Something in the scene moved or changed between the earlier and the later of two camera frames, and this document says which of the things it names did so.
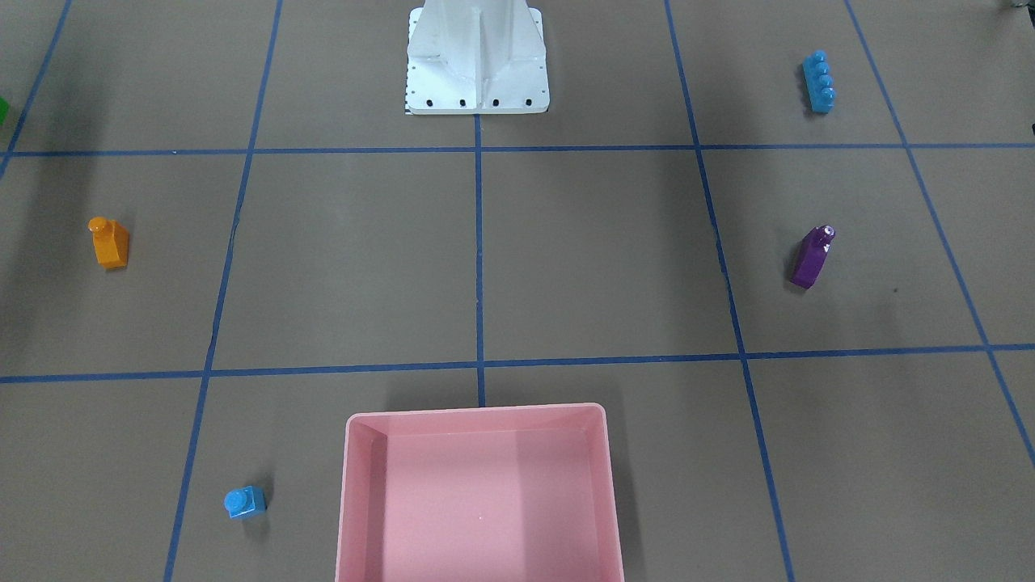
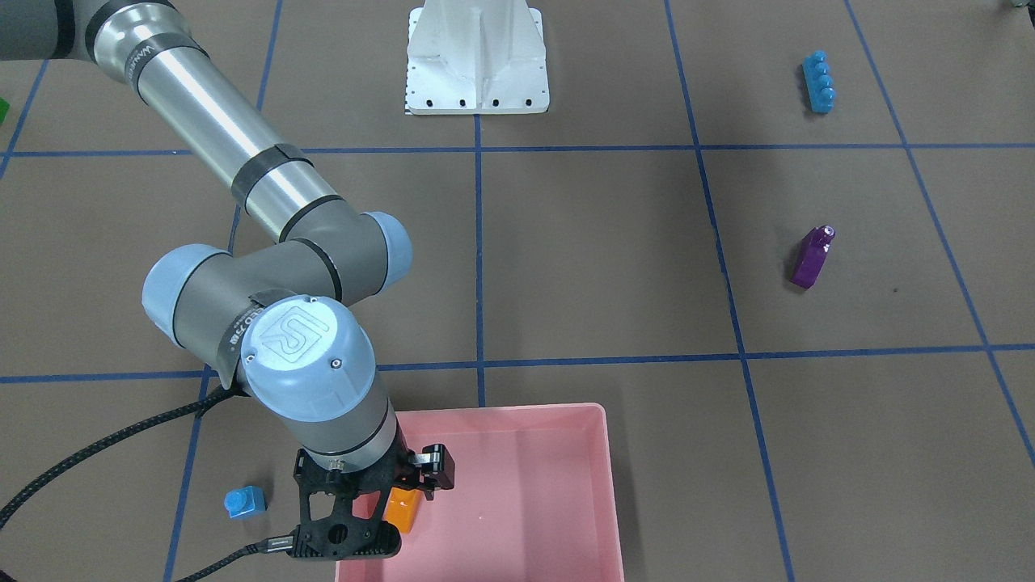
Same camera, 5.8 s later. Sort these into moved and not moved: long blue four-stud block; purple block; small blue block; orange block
Moved: orange block
Not moved: long blue four-stud block; small blue block; purple block
